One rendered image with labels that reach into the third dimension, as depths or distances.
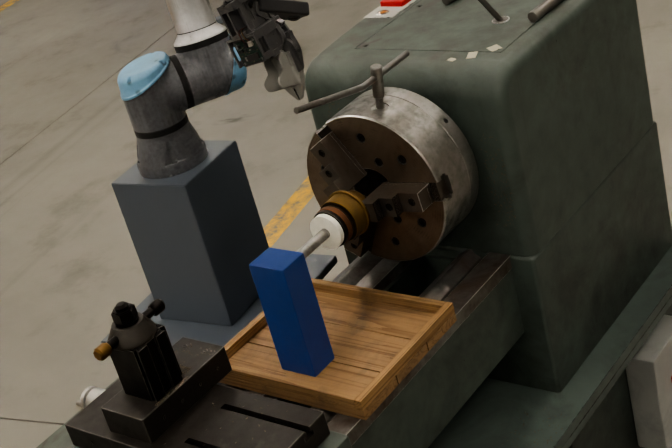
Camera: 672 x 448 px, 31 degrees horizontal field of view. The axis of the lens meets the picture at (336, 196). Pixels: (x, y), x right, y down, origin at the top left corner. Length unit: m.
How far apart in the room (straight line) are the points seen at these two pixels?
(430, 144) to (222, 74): 0.54
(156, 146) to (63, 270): 2.40
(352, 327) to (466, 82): 0.50
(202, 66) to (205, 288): 0.48
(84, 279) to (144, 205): 2.20
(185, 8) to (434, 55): 0.53
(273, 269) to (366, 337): 0.26
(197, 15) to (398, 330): 0.78
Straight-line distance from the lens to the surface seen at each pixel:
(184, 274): 2.65
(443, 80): 2.30
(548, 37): 2.38
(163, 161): 2.55
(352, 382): 2.13
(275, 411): 1.97
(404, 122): 2.21
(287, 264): 2.07
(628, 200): 2.74
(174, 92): 2.52
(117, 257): 4.85
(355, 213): 2.20
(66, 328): 4.50
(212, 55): 2.53
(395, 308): 2.30
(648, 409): 2.88
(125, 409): 2.02
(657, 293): 2.82
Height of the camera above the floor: 2.10
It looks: 26 degrees down
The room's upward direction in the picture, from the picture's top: 16 degrees counter-clockwise
